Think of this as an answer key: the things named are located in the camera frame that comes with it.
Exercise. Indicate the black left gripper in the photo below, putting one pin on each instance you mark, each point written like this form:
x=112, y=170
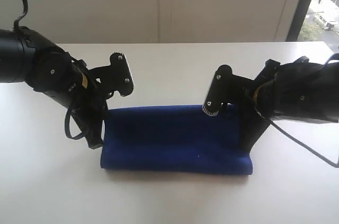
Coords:
x=74, y=87

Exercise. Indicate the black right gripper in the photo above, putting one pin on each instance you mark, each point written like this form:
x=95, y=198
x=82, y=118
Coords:
x=252, y=124

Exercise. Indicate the blue microfiber towel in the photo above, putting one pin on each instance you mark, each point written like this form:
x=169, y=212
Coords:
x=177, y=138

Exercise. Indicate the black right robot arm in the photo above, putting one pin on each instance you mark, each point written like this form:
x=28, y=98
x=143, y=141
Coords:
x=300, y=91

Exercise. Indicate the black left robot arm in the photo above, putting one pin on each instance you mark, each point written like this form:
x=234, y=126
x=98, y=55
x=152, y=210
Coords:
x=27, y=56

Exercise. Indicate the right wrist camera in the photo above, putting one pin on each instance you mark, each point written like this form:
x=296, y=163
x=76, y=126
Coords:
x=225, y=88

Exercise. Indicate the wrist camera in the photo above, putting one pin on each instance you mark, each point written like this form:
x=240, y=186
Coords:
x=114, y=77
x=225, y=88

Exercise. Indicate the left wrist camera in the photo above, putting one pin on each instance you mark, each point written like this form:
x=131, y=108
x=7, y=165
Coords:
x=114, y=77

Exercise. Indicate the dark window frame post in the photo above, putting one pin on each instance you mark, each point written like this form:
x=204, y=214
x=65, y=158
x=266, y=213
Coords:
x=298, y=20

